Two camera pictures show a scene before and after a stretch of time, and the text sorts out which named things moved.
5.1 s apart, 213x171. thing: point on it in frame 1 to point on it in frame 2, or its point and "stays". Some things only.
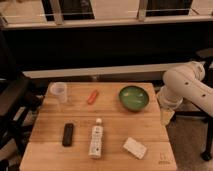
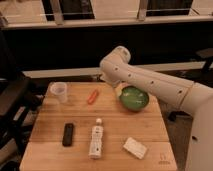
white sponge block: [135, 147] stays
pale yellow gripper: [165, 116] to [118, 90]
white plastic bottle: [96, 141] stays
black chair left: [17, 95] stays
